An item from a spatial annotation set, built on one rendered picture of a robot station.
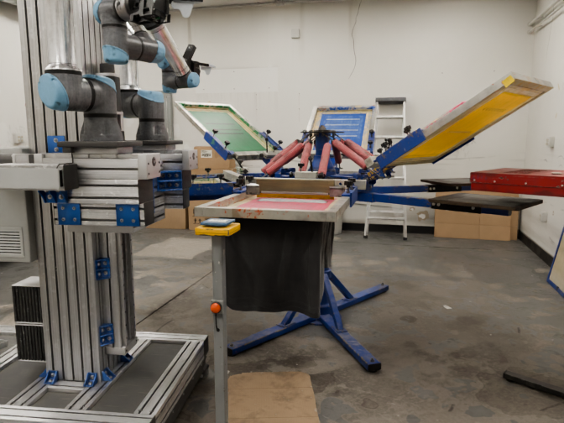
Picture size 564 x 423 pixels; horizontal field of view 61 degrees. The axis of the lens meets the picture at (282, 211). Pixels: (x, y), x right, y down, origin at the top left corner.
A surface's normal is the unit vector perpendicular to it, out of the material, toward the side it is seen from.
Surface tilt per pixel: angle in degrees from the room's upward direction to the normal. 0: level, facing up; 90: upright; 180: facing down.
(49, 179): 90
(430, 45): 90
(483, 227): 72
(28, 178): 90
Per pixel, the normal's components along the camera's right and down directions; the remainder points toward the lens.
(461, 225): -0.23, -0.11
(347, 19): -0.24, 0.14
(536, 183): -0.69, 0.11
